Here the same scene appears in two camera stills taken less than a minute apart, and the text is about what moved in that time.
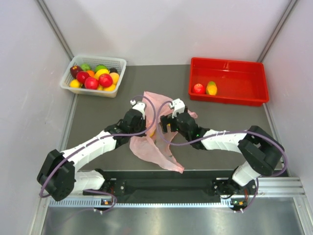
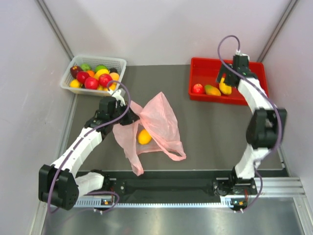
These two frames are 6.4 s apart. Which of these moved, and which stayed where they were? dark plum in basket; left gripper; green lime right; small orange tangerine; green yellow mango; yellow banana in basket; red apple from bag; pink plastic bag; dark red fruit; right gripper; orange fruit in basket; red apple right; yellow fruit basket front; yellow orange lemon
Moved: right gripper; left gripper; green yellow mango; yellow orange lemon; pink plastic bag
Stayed: red apple from bag; yellow banana in basket; dark plum in basket; small orange tangerine; red apple right; yellow fruit basket front; dark red fruit; green lime right; orange fruit in basket
